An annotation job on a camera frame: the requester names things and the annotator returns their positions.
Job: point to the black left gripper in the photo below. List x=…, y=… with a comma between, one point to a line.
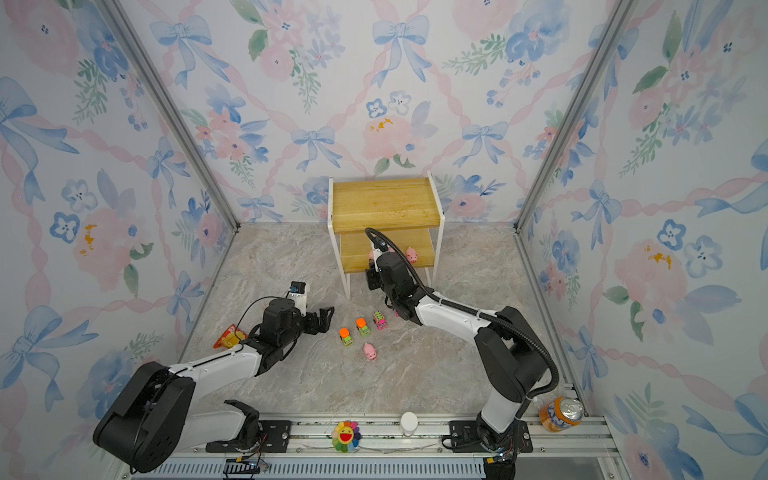
x=324, y=321

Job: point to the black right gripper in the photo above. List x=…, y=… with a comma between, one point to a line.
x=372, y=278

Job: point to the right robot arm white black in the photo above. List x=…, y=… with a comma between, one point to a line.
x=517, y=364

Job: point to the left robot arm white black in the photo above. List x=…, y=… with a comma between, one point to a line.
x=152, y=417

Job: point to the white-framed wooden two-tier shelf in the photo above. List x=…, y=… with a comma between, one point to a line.
x=408, y=210

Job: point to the orange green toy truck left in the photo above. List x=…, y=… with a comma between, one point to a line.
x=345, y=336

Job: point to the orange green toy truck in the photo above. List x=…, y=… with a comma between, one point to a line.
x=362, y=327
x=345, y=336

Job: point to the orange green toy truck right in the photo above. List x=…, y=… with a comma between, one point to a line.
x=362, y=327

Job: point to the pink toy truck green top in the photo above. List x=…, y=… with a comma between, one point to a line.
x=380, y=320

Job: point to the red yellow snack packet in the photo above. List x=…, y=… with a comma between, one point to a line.
x=232, y=336

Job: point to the rainbow smiling flower toy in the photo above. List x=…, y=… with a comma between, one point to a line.
x=346, y=436

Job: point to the white round knob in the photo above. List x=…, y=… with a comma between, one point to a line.
x=408, y=423

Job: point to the orange soda can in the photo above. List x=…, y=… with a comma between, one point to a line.
x=561, y=414

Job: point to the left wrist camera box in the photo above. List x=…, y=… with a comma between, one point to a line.
x=298, y=294

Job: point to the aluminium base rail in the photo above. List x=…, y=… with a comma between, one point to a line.
x=385, y=451

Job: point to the aluminium corner post right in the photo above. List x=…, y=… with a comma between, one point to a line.
x=607, y=43

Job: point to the aluminium corner post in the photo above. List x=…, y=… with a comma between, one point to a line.
x=607, y=43
x=117, y=19

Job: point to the aluminium corner post left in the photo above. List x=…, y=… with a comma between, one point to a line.
x=117, y=19

